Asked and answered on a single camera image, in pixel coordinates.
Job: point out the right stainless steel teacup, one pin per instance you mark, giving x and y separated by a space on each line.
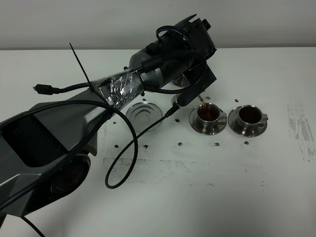
249 115

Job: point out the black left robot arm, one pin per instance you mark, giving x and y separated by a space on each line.
44 152

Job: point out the stainless steel teacup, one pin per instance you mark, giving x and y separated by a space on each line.
210 113
249 115

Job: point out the stainless steel saucer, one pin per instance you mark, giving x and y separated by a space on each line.
205 128
237 128

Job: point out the black cable tie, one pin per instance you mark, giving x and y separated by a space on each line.
81 66

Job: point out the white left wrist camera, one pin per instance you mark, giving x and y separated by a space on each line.
174 100

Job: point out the steel teapot saucer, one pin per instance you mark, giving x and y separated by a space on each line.
143 114

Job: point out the stainless steel teapot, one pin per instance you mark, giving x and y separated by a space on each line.
186 97

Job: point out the left stainless steel saucer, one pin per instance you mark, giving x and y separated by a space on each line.
205 128

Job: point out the left stainless steel teacup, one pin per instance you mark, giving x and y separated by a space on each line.
210 113

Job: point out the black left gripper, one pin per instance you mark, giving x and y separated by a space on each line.
201 42

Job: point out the right stainless steel saucer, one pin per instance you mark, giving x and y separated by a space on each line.
237 128

